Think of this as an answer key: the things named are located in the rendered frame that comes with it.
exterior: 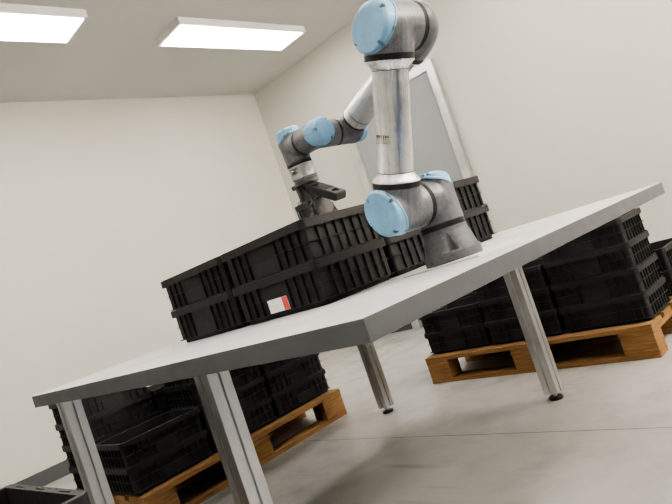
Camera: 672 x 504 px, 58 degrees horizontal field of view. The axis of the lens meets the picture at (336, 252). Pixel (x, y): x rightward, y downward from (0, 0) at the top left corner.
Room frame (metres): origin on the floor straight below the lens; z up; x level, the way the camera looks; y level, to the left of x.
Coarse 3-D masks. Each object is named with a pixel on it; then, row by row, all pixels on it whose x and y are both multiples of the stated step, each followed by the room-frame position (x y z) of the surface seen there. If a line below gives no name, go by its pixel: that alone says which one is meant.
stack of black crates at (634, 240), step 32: (608, 224) 2.56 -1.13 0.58; (640, 224) 2.71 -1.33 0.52; (544, 256) 2.79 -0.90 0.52; (576, 256) 2.68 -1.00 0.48; (608, 256) 2.60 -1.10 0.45; (640, 256) 2.62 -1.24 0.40; (576, 288) 2.73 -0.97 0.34; (608, 288) 2.62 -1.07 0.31; (640, 288) 2.54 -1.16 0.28; (576, 320) 2.76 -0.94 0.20; (608, 320) 2.66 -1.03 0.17; (640, 320) 2.58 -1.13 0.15
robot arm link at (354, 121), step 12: (432, 12) 1.38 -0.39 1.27; (432, 24) 1.37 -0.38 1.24; (432, 36) 1.39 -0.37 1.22; (420, 48) 1.41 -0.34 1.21; (420, 60) 1.48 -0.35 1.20; (360, 96) 1.61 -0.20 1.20; (372, 96) 1.58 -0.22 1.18; (348, 108) 1.66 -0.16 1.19; (360, 108) 1.62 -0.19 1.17; (372, 108) 1.61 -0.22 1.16; (336, 120) 1.68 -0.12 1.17; (348, 120) 1.66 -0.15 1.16; (360, 120) 1.65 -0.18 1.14; (348, 132) 1.69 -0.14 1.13; (360, 132) 1.70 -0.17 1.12
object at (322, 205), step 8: (312, 176) 1.71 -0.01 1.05; (296, 184) 1.72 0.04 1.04; (304, 184) 1.72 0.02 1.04; (304, 192) 1.73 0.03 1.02; (304, 200) 1.74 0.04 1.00; (312, 200) 1.70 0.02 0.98; (320, 200) 1.71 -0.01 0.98; (328, 200) 1.74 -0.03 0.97; (296, 208) 1.75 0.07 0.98; (304, 208) 1.72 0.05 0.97; (320, 208) 1.71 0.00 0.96; (328, 208) 1.73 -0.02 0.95; (304, 216) 1.74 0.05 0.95
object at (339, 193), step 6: (306, 186) 1.71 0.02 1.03; (312, 186) 1.70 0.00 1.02; (318, 186) 1.69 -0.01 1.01; (324, 186) 1.69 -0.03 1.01; (330, 186) 1.69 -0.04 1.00; (312, 192) 1.70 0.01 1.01; (318, 192) 1.69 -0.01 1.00; (324, 192) 1.67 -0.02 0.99; (330, 192) 1.65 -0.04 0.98; (336, 192) 1.65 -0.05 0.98; (342, 192) 1.66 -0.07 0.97; (330, 198) 1.66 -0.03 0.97; (336, 198) 1.65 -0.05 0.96; (342, 198) 1.67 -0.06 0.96
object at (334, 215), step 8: (344, 208) 1.66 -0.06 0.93; (352, 208) 1.68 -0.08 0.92; (360, 208) 1.70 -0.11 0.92; (312, 216) 1.57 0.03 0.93; (320, 216) 1.59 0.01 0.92; (328, 216) 1.61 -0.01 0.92; (336, 216) 1.63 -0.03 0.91; (344, 216) 1.65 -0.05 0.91; (288, 224) 1.57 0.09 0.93; (296, 224) 1.55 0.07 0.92; (304, 224) 1.55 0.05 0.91; (312, 224) 1.57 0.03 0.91; (272, 232) 1.62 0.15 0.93; (280, 232) 1.60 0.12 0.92; (288, 232) 1.58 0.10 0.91; (256, 240) 1.68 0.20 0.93; (264, 240) 1.65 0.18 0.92; (272, 240) 1.63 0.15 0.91; (240, 248) 1.74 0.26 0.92; (248, 248) 1.71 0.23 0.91; (224, 256) 1.80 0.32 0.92; (232, 256) 1.77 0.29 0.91
